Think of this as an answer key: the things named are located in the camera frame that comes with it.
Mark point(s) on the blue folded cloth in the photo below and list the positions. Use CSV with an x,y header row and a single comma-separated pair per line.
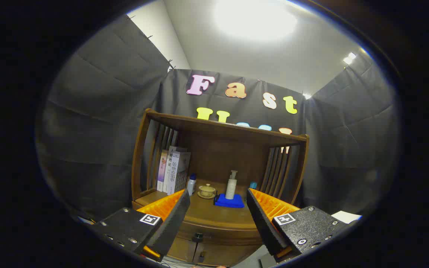
x,y
229,203

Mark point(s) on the clear bottle blue cap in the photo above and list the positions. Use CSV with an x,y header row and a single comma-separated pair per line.
x,y
253,185

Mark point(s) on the white drawer unit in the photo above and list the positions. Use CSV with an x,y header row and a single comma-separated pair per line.
x,y
345,216

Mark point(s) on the yellow lidded teacup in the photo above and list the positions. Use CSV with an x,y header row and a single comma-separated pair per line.
x,y
207,191

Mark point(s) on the large ceiling light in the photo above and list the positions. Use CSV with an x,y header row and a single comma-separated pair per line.
x,y
255,18

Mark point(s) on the small ceiling light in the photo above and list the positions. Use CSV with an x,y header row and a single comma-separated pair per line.
x,y
349,58
307,96

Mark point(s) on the white pump bottle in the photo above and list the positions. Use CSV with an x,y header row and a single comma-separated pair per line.
x,y
231,188

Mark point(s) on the white bottle blue cap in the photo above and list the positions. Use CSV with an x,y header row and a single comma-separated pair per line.
x,y
191,185

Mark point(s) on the wooden cabinet door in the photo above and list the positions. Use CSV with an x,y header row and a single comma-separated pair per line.
x,y
225,255
183,249

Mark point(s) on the wooden countertop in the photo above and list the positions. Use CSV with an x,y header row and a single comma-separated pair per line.
x,y
214,214

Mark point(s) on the wooden drawer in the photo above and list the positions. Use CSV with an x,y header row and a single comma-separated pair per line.
x,y
225,234

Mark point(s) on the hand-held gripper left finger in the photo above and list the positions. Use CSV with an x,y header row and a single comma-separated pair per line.
x,y
173,223

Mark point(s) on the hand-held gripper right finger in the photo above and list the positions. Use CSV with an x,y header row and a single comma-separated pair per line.
x,y
261,223

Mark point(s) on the wooden cabinet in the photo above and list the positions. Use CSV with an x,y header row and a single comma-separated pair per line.
x,y
222,149

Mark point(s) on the pink book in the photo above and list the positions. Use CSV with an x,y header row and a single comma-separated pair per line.
x,y
161,171

